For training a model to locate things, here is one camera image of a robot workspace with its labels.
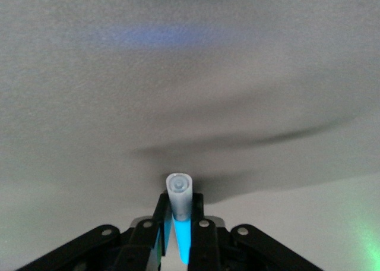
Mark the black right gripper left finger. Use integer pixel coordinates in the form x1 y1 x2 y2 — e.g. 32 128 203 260
14 193 173 271

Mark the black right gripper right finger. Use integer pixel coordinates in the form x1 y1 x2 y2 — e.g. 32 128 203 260
188 193 325 271

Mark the blue marker with clear cap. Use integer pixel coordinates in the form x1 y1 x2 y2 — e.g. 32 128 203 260
165 172 194 266

